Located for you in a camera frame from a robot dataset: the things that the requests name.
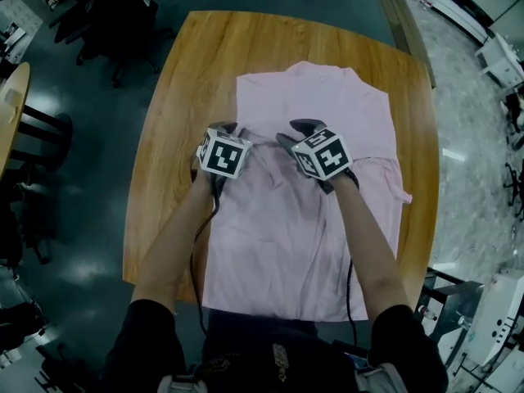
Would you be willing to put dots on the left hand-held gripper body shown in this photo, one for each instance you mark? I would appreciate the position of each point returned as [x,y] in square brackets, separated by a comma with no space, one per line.
[223,158]

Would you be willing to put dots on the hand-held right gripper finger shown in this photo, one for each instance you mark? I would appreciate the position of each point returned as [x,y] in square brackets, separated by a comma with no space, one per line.
[286,145]
[309,126]

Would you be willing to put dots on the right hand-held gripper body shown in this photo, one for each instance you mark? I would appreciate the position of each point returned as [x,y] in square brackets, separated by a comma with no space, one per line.
[327,158]

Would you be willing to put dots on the pink shirt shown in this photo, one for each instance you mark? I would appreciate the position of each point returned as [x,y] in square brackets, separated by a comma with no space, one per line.
[311,96]

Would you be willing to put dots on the person's right forearm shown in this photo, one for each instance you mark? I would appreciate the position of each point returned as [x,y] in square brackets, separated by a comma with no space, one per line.
[372,256]

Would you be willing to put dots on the person's left forearm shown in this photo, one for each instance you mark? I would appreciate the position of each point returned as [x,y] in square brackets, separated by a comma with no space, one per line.
[168,256]

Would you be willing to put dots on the rectangular wooden table white legs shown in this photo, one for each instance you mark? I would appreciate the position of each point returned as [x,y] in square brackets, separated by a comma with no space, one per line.
[196,76]

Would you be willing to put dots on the dark wooden plank bench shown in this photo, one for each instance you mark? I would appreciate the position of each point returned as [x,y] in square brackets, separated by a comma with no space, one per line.
[405,27]

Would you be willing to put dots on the black office chair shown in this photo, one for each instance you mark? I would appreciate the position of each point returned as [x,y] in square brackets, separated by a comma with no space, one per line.
[123,23]

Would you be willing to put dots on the person's black trousers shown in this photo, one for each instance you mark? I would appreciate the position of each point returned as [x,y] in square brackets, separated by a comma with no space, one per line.
[266,334]

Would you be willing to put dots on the clear bottle red label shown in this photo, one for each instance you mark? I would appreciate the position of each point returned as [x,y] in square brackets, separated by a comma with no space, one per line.
[426,312]

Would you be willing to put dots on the white cabinet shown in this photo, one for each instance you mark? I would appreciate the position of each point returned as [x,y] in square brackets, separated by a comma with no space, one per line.
[501,60]

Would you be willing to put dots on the round wooden table black base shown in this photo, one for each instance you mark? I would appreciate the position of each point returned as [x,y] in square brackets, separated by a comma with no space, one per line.
[16,105]

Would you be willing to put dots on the beaded pendant with key charm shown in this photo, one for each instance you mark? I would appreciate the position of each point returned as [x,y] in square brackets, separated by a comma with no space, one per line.
[281,356]

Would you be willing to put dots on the person's black shirt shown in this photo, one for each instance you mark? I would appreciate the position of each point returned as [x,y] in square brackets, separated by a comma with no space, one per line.
[139,350]

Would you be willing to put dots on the white machine housing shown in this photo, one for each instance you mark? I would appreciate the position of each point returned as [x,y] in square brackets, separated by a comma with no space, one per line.
[505,322]

